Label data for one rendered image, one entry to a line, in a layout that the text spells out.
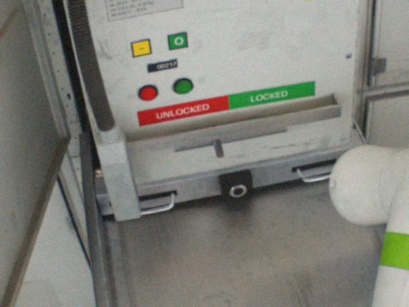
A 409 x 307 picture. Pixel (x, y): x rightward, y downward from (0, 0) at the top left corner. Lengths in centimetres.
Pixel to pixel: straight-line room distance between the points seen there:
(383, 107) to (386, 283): 88
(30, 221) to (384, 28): 90
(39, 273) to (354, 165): 117
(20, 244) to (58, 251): 48
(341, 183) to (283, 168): 35
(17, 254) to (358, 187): 71
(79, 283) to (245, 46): 106
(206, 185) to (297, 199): 18
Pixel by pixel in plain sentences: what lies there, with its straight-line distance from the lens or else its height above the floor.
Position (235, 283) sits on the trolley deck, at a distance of 121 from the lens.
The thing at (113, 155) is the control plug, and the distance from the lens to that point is 107.
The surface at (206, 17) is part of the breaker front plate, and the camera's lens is 106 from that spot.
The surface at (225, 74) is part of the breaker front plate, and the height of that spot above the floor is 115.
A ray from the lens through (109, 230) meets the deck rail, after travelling 131.
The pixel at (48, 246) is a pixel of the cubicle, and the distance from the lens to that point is 180.
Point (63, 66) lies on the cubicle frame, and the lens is 141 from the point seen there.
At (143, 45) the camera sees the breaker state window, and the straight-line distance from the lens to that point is 107.
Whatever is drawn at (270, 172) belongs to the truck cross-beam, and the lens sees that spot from 130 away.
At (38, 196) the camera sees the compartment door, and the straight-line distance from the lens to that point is 142.
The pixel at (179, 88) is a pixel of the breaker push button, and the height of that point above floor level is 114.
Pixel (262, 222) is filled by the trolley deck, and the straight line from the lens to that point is 129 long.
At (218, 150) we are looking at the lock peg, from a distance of 118.
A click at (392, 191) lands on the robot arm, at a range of 87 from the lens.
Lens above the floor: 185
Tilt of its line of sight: 45 degrees down
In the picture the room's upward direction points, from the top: 6 degrees counter-clockwise
